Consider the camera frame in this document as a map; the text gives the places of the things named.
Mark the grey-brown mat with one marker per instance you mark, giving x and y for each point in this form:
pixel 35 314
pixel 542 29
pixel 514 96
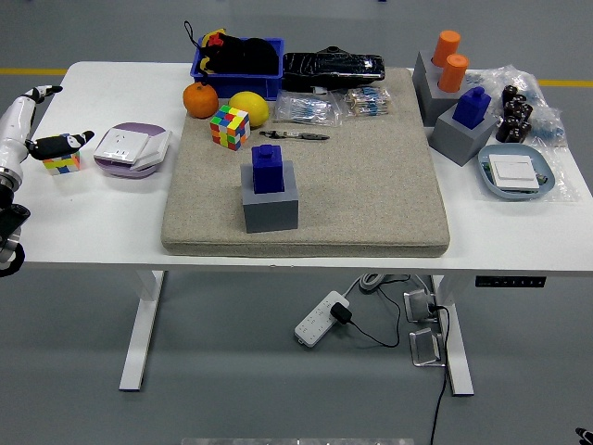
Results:
pixel 352 185

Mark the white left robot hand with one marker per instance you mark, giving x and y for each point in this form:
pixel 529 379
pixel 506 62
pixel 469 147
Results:
pixel 14 130

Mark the white switch panel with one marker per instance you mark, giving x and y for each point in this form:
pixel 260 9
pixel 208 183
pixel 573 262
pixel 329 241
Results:
pixel 514 172

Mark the yellow lemon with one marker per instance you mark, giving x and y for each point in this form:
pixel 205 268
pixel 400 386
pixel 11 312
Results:
pixel 250 107

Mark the black power adapter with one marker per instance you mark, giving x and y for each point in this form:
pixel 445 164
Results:
pixel 340 314

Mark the small colourful puzzle cube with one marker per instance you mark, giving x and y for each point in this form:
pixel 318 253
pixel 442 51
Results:
pixel 62 164

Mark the black pen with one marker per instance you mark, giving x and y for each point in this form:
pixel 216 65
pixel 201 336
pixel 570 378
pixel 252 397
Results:
pixel 296 135

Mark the white table leg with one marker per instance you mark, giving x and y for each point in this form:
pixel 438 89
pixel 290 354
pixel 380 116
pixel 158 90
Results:
pixel 141 334
pixel 458 347

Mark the orange cylinder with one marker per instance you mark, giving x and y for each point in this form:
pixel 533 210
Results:
pixel 446 46
pixel 453 74

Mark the clear bag blue resistors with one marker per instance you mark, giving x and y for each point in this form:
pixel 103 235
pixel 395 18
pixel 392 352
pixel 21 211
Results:
pixel 306 110

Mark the black table control panel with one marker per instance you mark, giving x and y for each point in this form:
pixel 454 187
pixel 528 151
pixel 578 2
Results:
pixel 509 282

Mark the orange fruit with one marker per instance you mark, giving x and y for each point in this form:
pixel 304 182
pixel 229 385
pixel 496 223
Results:
pixel 200 100

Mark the white power strip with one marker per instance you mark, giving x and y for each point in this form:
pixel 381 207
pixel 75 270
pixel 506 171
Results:
pixel 315 324

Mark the white blank wall panel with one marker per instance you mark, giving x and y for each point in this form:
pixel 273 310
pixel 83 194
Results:
pixel 156 150

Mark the black capacitors pile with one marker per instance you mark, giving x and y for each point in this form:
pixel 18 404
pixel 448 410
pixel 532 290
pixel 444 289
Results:
pixel 514 118

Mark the black cloth pouch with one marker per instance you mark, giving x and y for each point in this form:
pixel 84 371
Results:
pixel 250 55

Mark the clear bag tan resistors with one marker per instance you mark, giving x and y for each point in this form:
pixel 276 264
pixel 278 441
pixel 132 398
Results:
pixel 368 102

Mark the blue seal stamp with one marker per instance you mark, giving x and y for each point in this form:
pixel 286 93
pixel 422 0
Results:
pixel 470 109
pixel 268 169

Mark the grey block cylinder holder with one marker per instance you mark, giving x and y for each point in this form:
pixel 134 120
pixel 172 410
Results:
pixel 428 92

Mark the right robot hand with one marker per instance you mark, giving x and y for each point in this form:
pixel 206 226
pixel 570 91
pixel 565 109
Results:
pixel 585 436

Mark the large colourful puzzle cube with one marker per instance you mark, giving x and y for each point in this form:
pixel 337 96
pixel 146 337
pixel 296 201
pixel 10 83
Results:
pixel 229 127

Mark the purple dish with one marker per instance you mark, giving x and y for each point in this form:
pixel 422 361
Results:
pixel 134 126

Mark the light blue dish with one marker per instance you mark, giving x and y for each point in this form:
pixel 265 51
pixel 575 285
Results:
pixel 486 183

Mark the white wall socket panel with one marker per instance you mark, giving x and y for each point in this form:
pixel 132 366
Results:
pixel 118 144

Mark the grey square seal holder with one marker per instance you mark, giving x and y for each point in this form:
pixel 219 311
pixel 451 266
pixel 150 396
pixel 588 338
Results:
pixel 271 213
pixel 461 141

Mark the metal bracket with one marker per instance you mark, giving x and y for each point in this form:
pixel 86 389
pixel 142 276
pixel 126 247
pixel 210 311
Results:
pixel 419 306
pixel 424 347

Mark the blue plastic bin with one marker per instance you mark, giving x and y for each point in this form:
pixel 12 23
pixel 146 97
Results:
pixel 245 85

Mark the clear bag blue parts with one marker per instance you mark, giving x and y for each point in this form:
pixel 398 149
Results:
pixel 546 116

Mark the black wrapped package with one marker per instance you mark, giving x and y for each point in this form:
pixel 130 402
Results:
pixel 333 68

